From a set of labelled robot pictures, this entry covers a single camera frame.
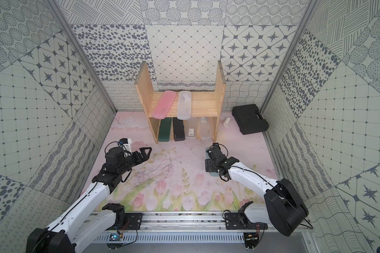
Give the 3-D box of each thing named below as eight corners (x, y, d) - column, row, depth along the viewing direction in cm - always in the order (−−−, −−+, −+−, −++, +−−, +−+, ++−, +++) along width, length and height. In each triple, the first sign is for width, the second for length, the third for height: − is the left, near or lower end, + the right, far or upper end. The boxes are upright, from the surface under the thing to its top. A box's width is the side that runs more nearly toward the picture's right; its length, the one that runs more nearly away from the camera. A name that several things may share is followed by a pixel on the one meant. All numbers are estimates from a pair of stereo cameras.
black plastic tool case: (241, 135, 109) (243, 130, 105) (230, 111, 124) (231, 106, 120) (267, 130, 112) (270, 126, 107) (253, 108, 127) (255, 103, 123)
